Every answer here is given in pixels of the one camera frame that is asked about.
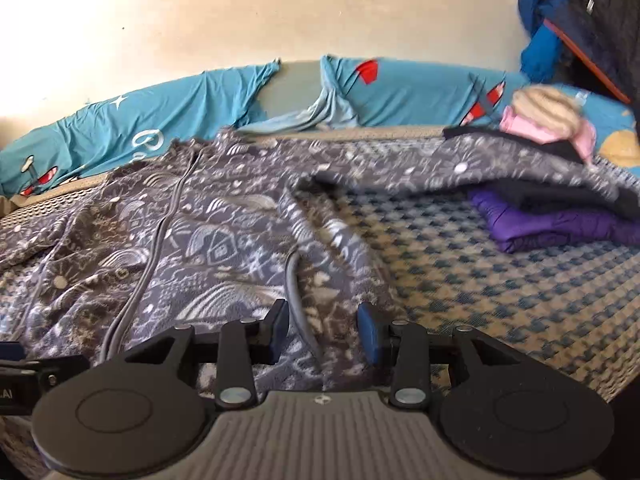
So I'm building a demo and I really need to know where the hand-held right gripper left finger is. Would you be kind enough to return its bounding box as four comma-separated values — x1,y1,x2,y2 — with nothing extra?
122,298,292,409

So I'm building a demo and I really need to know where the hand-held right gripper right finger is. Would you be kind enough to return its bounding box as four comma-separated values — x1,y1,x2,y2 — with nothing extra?
356,302,517,409

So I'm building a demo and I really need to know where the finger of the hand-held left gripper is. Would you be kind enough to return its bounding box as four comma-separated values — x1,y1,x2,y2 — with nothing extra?
0,341,92,387

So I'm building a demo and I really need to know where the grey printed fleece jacket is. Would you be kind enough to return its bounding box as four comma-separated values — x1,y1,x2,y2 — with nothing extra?
0,127,632,397

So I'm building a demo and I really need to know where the houndstooth bed cover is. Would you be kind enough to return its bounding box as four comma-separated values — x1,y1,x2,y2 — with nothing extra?
0,124,640,480

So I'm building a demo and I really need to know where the purple folded garment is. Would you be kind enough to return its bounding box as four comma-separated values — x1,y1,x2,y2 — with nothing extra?
467,187,640,254

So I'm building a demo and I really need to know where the black folded garment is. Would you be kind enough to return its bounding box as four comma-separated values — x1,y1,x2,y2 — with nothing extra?
442,125,637,217

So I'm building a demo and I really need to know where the light blue printed cloth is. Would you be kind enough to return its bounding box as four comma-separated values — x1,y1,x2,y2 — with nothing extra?
234,85,362,134

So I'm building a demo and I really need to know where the grey cushion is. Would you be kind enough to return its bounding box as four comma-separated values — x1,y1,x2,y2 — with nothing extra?
259,59,334,122

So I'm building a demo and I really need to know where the pink cloth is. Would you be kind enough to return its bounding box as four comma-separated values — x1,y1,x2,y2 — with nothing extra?
500,104,599,167

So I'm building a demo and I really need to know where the beige striped knit garment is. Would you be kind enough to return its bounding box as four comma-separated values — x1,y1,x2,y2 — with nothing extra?
512,85,584,142

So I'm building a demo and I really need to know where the blue jacket with dark lining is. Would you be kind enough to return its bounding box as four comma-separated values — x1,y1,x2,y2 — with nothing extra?
517,0,640,107

